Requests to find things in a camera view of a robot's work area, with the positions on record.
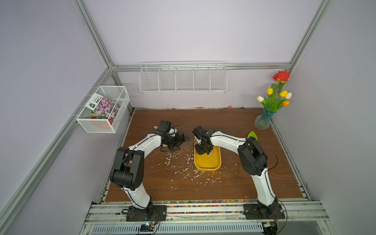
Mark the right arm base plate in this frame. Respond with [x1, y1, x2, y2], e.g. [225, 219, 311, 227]
[243, 202, 286, 220]

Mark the yellow plastic storage box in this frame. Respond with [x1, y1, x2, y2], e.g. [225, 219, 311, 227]
[194, 146, 222, 172]

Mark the purple flower seed packet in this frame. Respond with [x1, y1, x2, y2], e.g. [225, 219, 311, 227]
[85, 93, 120, 120]

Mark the white wire basket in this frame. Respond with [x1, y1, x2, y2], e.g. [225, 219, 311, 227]
[76, 86, 130, 134]

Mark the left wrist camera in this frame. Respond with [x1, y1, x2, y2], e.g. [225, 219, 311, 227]
[157, 120, 171, 133]

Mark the aluminium front rail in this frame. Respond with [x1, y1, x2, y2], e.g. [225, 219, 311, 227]
[80, 199, 337, 235]

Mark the green yellow toy trowel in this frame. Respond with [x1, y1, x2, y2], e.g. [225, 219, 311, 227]
[247, 131, 258, 141]

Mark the white wire wall shelf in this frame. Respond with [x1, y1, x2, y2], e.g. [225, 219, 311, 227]
[139, 62, 228, 93]

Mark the white cotton work glove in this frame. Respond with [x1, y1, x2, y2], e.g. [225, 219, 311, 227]
[153, 127, 176, 136]

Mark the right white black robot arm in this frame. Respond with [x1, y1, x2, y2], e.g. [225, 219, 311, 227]
[193, 126, 278, 207]

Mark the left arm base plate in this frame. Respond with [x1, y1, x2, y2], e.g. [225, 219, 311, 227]
[126, 204, 167, 222]

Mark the glass vase with flowers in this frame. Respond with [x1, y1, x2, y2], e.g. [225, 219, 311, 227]
[254, 71, 293, 130]

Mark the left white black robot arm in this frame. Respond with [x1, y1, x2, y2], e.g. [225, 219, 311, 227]
[110, 133, 189, 210]

